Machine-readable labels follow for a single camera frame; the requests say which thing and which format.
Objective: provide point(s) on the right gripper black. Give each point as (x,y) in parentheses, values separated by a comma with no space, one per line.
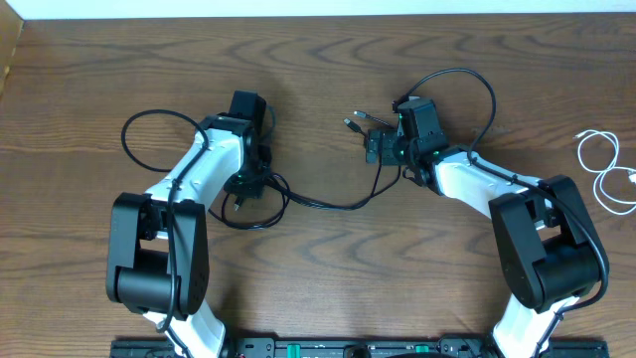
(388,138)

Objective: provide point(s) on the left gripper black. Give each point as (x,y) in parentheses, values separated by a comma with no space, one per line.
(256,188)

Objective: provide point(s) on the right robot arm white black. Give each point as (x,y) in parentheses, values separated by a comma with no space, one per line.
(551,257)

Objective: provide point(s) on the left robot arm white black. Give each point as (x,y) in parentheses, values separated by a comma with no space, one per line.
(158,259)

